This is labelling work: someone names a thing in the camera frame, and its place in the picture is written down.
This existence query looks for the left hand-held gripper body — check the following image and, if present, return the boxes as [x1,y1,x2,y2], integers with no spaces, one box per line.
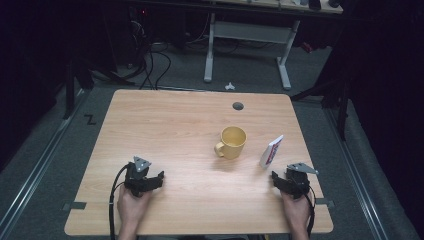
[123,155,153,198]

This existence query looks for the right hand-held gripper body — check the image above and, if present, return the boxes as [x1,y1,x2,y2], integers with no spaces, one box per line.
[283,162,320,201]

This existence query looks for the person's right hand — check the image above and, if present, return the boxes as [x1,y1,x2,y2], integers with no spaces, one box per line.
[280,191,314,232]

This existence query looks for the person's left hand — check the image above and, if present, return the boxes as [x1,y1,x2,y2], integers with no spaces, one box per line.
[116,184,154,232]

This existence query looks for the grey tape strip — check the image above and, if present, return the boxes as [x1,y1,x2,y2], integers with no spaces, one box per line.
[62,201,88,212]
[315,197,336,208]

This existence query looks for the yellow mug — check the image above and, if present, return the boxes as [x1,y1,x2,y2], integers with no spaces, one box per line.
[213,125,248,161]

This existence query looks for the black metal stand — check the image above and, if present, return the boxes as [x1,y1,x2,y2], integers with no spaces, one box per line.
[61,59,96,120]
[289,63,355,141]

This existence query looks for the white-framed desk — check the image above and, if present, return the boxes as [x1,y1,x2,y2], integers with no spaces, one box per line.
[203,0,345,92]

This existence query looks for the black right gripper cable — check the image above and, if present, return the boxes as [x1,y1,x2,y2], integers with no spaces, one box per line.
[305,185,317,238]

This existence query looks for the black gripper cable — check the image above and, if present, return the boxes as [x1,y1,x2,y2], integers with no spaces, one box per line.
[305,185,317,238]
[107,162,132,240]

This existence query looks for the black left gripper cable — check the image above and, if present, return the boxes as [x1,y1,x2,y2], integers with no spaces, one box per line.
[107,162,132,240]

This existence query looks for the metal floor rail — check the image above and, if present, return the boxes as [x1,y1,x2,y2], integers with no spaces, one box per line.
[323,107,390,240]
[0,87,88,234]

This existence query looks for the black floor cables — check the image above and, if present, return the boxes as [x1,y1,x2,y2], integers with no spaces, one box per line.
[116,13,173,91]

